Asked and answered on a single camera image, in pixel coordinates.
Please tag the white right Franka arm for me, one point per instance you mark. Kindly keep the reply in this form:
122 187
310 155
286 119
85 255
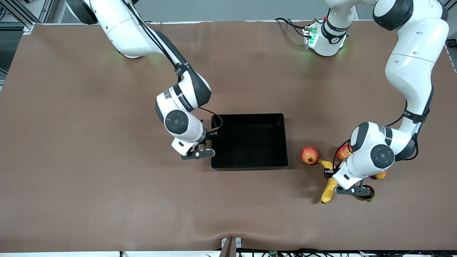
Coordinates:
121 28

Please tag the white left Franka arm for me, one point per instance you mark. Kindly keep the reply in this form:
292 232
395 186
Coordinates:
414 64

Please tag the yellow banana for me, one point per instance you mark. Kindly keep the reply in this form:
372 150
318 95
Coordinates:
327 192

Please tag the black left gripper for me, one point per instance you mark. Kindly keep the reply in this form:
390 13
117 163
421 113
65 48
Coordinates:
327 172

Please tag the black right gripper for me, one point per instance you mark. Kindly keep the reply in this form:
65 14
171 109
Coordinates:
210 135

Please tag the black rectangular plastic box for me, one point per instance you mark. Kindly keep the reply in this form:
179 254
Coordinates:
250 142

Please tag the dark purple mangosteen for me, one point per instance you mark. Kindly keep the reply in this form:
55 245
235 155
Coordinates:
369 197

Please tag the red yellow mango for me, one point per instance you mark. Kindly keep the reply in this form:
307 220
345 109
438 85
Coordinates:
381 175

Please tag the aluminium frame post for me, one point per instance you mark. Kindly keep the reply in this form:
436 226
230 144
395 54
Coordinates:
450 10
35 14

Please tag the red yellow apple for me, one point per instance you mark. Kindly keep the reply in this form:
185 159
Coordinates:
342 153

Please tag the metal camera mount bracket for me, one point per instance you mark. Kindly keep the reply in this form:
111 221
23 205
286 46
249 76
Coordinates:
230 247

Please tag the red apple left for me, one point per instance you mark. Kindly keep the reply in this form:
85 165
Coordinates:
309 155

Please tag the table cover mat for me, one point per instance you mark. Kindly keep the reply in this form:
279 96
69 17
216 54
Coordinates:
107 196

